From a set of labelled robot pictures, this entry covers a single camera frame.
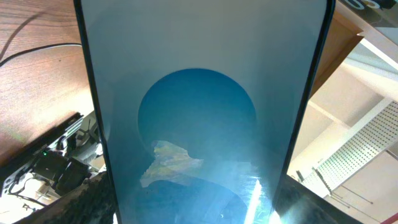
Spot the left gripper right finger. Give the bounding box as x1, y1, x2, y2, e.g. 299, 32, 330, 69
273, 175, 361, 224

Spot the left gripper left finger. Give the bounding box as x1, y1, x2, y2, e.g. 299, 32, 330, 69
16, 172, 116, 224

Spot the blue screen smartphone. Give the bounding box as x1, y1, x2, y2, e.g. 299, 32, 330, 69
74, 0, 335, 223

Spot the black phone charger cable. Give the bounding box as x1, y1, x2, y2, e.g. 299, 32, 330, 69
0, 42, 83, 68

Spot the white perforated metal panel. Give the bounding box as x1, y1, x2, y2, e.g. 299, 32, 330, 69
300, 99, 397, 198

